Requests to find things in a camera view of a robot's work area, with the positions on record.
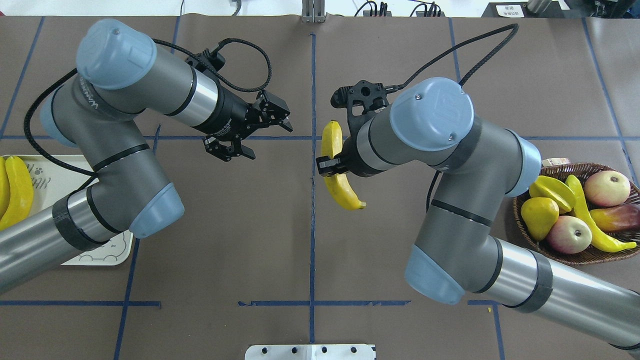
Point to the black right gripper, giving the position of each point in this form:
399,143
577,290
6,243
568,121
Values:
353,164

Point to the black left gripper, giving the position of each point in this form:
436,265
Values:
228,116

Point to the yellow banana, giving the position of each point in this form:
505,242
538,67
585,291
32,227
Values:
338,186
600,240
21,192
4,188

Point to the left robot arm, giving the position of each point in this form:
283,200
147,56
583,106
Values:
121,72

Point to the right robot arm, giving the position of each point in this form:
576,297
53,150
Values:
481,163

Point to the basket paper tag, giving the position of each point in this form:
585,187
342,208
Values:
555,161

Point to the white bear tray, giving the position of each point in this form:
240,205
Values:
64,225

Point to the yellow starfruit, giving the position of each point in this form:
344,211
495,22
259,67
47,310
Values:
554,189

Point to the yellow pear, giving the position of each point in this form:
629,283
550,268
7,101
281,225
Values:
540,215

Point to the black label box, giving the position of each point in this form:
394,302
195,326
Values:
543,9

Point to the red green apple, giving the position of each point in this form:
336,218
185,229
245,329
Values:
569,235

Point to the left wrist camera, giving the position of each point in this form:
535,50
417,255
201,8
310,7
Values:
205,60

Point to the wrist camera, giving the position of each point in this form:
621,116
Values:
205,60
359,99

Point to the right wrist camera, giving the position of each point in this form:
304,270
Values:
359,99

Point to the aluminium frame post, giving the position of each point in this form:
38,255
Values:
313,11

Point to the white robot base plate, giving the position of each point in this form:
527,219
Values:
344,351

